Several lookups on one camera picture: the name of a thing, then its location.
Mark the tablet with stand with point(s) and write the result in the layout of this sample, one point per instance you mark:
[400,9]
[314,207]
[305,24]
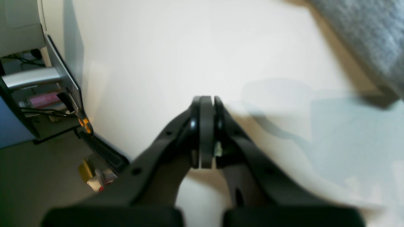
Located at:
[72,96]

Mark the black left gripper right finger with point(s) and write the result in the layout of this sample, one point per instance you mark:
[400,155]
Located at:
[262,194]

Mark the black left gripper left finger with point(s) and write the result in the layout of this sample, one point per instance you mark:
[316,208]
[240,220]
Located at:
[144,194]

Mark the grey T-shirt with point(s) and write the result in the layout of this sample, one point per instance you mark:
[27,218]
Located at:
[374,31]

